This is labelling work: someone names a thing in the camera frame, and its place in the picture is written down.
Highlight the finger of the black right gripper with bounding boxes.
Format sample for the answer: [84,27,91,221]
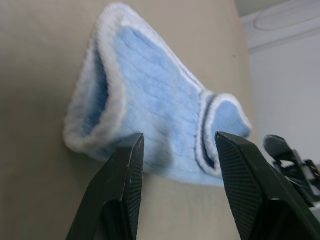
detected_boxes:
[263,134,301,161]

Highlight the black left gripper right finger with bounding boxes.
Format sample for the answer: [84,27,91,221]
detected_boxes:
[214,131,320,240]

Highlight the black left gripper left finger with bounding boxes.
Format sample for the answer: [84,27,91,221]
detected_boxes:
[65,132,145,240]

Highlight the light blue fuzzy cloth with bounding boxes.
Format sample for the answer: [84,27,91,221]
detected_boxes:
[62,2,253,188]

